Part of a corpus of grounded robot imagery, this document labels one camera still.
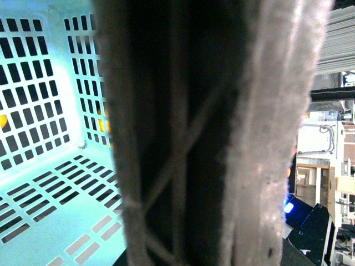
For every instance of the brown basket handle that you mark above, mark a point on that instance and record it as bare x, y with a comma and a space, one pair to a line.
205, 99

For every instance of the light blue plastic basket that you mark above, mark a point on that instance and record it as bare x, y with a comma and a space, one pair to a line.
60, 202

